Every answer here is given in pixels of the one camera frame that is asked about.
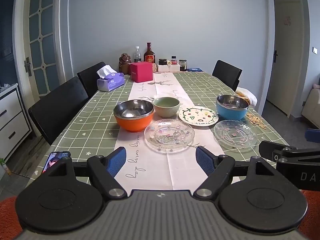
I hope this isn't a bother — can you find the clear glass plate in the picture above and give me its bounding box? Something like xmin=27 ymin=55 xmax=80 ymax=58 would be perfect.
xmin=213 ymin=120 xmax=258 ymax=149
xmin=144 ymin=119 xmax=195 ymax=153

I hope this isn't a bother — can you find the painted white ceramic plate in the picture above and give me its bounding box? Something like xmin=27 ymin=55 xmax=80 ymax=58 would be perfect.
xmin=178 ymin=106 xmax=219 ymax=127

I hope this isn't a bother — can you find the orange steel bowl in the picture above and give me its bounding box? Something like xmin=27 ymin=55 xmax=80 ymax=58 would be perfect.
xmin=113 ymin=99 xmax=155 ymax=132

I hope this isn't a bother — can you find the blue steel bowl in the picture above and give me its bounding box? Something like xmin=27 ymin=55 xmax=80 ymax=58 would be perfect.
xmin=216 ymin=95 xmax=249 ymax=121

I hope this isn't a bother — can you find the green ceramic bowl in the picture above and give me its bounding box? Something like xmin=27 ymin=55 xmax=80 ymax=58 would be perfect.
xmin=153 ymin=96 xmax=180 ymax=118

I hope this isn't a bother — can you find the pink table runner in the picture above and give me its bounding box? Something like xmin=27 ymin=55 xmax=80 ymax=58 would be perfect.
xmin=116 ymin=73 xmax=223 ymax=193

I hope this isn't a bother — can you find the pile of seeds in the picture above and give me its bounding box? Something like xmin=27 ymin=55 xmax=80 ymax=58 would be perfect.
xmin=246 ymin=113 xmax=266 ymax=129

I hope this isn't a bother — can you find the beige sofa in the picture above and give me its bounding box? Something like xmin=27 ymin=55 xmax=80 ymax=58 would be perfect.
xmin=302 ymin=88 xmax=320 ymax=128

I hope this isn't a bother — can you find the white cloth on stool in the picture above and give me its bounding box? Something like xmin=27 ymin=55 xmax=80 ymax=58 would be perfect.
xmin=235 ymin=87 xmax=258 ymax=107

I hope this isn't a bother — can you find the smartphone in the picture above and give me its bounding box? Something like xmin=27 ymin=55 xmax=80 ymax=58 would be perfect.
xmin=42 ymin=151 xmax=71 ymax=173

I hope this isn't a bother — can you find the beige wooden door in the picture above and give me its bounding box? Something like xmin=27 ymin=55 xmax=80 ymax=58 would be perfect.
xmin=267 ymin=0 xmax=304 ymax=116

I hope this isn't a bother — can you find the near left black chair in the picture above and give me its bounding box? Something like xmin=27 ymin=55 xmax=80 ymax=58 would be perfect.
xmin=28 ymin=77 xmax=88 ymax=145

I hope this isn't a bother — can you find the black chair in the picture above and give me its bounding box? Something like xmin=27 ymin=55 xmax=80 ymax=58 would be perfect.
xmin=212 ymin=60 xmax=242 ymax=91
xmin=77 ymin=62 xmax=106 ymax=98
xmin=28 ymin=77 xmax=88 ymax=145

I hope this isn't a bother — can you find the purple tissue box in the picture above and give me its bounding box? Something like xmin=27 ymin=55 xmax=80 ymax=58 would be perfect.
xmin=97 ymin=65 xmax=125 ymax=92

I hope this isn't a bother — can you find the right black chair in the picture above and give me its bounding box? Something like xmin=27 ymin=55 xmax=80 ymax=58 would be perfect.
xmin=212 ymin=60 xmax=242 ymax=91

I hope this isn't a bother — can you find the far left black chair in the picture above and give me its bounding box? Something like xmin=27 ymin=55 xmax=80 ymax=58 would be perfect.
xmin=77 ymin=62 xmax=106 ymax=98

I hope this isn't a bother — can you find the blue packet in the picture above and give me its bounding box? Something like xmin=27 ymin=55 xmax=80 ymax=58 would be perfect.
xmin=186 ymin=68 xmax=202 ymax=72

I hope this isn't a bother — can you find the red gift box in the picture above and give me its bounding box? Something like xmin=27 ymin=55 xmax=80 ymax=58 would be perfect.
xmin=130 ymin=62 xmax=153 ymax=83

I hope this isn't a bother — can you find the brown ceramic jar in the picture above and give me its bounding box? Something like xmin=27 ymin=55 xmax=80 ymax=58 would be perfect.
xmin=118 ymin=53 xmax=131 ymax=75

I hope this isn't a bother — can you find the white condiment box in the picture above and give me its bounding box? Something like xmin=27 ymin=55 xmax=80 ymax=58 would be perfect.
xmin=157 ymin=64 xmax=180 ymax=73

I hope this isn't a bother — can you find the tall dark jar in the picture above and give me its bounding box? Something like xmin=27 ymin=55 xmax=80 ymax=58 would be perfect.
xmin=179 ymin=59 xmax=187 ymax=72

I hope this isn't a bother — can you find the white drawer cabinet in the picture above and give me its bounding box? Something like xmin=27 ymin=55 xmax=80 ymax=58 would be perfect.
xmin=0 ymin=83 xmax=32 ymax=160

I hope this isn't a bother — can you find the clear plastic bottle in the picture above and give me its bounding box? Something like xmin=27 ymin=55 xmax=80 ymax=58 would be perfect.
xmin=133 ymin=46 xmax=142 ymax=62

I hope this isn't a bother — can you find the dark glass jar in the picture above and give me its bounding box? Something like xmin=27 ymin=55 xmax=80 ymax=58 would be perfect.
xmin=159 ymin=59 xmax=167 ymax=66

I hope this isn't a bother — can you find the brown liquor bottle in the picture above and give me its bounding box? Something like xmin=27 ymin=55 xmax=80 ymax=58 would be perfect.
xmin=144 ymin=42 xmax=156 ymax=63

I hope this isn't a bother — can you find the glass panel door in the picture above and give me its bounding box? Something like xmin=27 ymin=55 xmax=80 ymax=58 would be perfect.
xmin=22 ymin=0 xmax=63 ymax=102

